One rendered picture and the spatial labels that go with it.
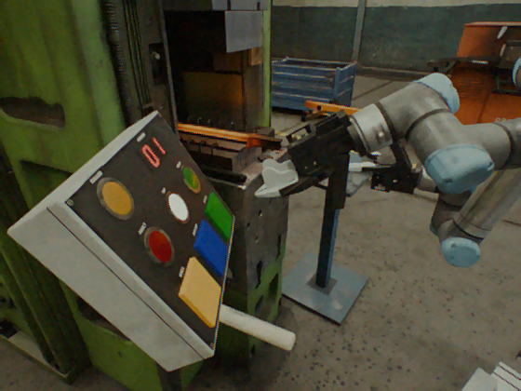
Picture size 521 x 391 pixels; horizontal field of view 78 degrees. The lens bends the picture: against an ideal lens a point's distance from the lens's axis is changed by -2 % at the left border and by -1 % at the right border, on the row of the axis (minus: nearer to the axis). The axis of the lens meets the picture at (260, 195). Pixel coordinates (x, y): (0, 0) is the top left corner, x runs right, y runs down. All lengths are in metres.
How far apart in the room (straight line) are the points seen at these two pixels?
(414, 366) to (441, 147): 1.35
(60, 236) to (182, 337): 0.19
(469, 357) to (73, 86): 1.83
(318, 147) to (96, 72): 0.48
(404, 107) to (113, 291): 0.48
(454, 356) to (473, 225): 1.09
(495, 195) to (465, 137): 0.31
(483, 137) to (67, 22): 0.73
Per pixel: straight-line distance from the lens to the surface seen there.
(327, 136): 0.56
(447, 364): 1.82
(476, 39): 4.27
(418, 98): 0.57
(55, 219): 0.39
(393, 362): 1.73
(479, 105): 4.32
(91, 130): 0.81
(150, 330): 0.47
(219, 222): 0.63
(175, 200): 0.54
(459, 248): 0.86
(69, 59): 0.80
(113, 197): 0.43
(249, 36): 1.01
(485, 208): 0.84
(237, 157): 1.01
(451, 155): 0.51
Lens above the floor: 1.36
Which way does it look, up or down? 30 degrees down
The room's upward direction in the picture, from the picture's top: straight up
